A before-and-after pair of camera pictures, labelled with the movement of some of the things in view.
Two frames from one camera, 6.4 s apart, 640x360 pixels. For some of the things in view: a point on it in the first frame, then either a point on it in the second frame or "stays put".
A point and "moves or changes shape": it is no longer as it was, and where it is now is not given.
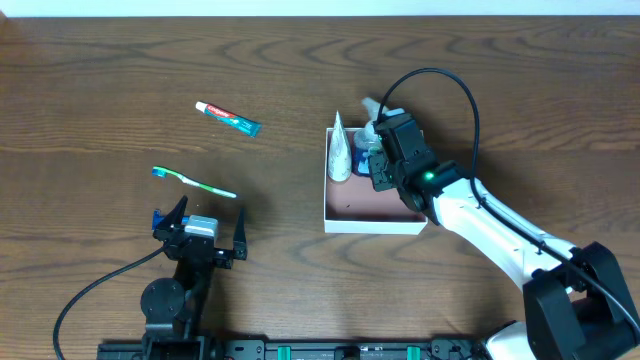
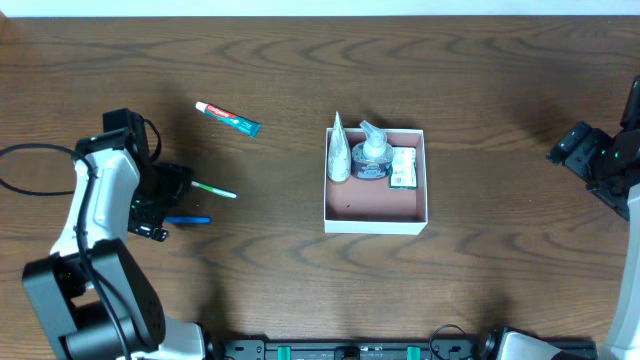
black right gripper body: x=379 y=173 -> x=567 y=148
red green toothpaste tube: x=241 y=123 stays put
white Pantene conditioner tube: x=340 y=165 stays put
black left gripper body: x=201 y=249 -> x=176 y=187
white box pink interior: x=352 y=206 stays put
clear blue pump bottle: x=365 y=139 moves or changes shape
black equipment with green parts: x=194 y=348 stays put
